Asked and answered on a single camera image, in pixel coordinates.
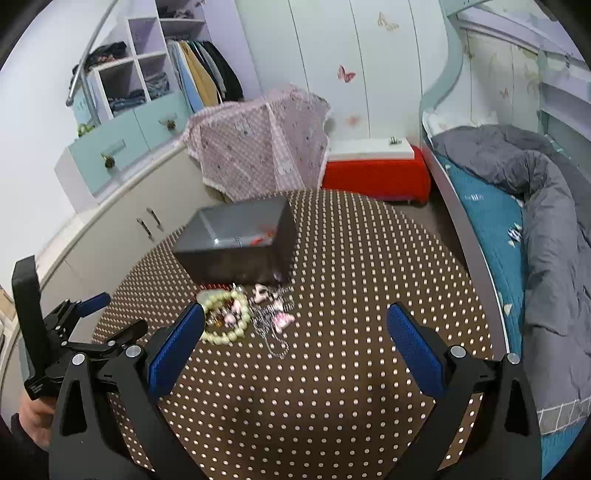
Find cream bead bracelet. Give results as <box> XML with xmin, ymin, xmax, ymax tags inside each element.
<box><xmin>196</xmin><ymin>289</ymin><xmax>253</xmax><ymax>346</ymax></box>

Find pink bear charm keychain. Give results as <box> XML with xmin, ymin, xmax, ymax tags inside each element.
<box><xmin>249</xmin><ymin>284</ymin><xmax>294</xmax><ymax>333</ymax></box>

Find red string bracelet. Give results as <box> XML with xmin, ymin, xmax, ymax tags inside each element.
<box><xmin>232</xmin><ymin>230</ymin><xmax>281</xmax><ymax>248</ymax></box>

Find person left hand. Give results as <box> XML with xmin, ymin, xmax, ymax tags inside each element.
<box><xmin>18</xmin><ymin>391</ymin><xmax>56</xmax><ymax>450</ymax></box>

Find beige cabinet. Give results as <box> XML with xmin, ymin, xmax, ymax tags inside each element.
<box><xmin>1</xmin><ymin>146</ymin><xmax>223</xmax><ymax>314</ymax></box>

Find brown polka dot tablecloth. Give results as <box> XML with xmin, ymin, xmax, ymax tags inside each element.
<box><xmin>91</xmin><ymin>187</ymin><xmax>495</xmax><ymax>480</ymax></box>

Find grey storage box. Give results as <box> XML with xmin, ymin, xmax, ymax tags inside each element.
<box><xmin>172</xmin><ymin>196</ymin><xmax>297</xmax><ymax>285</ymax></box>

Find teal bed sheet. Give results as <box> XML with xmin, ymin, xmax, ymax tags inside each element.
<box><xmin>438</xmin><ymin>155</ymin><xmax>589</xmax><ymax>478</ymax></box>

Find mint green drawer unit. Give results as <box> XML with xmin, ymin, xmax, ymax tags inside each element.
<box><xmin>55</xmin><ymin>92</ymin><xmax>190</xmax><ymax>213</ymax></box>

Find red storage bench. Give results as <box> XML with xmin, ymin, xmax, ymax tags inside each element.
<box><xmin>322</xmin><ymin>137</ymin><xmax>431</xmax><ymax>204</ymax></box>

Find grey quilt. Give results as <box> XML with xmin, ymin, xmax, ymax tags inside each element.
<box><xmin>432</xmin><ymin>125</ymin><xmax>590</xmax><ymax>435</ymax></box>

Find pink gingham bear cloth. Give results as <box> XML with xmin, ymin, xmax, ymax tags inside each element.
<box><xmin>181</xmin><ymin>85</ymin><xmax>331</xmax><ymax>201</ymax></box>

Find hanging clothes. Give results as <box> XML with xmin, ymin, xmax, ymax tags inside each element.
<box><xmin>166</xmin><ymin>39</ymin><xmax>243</xmax><ymax>114</ymax></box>

